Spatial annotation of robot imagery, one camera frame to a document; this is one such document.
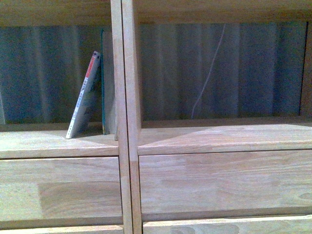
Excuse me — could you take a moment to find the white paperback book red spine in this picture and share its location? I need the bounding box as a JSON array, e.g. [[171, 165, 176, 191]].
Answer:
[[66, 51, 101, 139]]

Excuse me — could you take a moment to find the upright book teal cover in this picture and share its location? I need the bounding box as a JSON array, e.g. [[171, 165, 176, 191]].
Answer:
[[101, 30, 117, 139]]

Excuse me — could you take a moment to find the grey pleated curtain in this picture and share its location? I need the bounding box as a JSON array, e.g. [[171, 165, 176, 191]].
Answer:
[[0, 22, 307, 124]]

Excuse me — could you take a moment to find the light wooden bookshelf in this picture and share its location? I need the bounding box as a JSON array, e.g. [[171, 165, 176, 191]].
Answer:
[[0, 0, 312, 234]]

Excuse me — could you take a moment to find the thin white hanging cord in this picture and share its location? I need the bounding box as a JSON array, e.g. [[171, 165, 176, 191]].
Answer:
[[191, 23, 225, 120]]

